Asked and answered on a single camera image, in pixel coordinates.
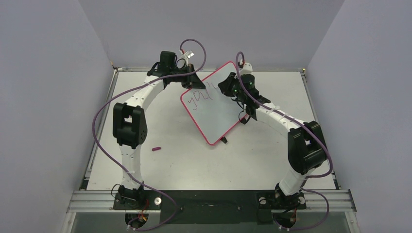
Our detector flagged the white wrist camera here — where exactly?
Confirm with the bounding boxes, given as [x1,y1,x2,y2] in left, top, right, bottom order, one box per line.
[239,63,253,75]
[176,50,194,67]

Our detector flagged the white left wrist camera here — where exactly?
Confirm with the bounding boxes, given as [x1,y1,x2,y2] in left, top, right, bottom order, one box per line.
[176,50,194,67]

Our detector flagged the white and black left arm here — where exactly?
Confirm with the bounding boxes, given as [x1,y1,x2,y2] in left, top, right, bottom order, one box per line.
[113,50,206,209]

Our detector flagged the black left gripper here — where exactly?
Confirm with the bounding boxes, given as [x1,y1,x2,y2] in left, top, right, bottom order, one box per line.
[170,64,206,89]

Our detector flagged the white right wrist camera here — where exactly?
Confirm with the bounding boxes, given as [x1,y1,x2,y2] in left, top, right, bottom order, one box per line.
[239,63,253,75]

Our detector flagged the pink-framed whiteboard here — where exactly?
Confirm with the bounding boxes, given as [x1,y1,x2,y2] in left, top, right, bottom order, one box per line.
[180,61,246,145]

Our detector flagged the aluminium table edge rail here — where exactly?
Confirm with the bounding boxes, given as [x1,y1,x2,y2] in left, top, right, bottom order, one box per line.
[67,190,356,213]

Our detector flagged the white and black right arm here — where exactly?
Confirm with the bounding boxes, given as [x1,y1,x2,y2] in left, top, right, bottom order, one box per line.
[218,72,327,209]

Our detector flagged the black whiteboard clip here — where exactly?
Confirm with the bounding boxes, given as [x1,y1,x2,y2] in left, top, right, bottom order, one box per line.
[220,137,228,144]

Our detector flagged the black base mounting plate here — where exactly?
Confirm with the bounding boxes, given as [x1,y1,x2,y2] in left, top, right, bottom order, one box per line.
[113,190,307,226]

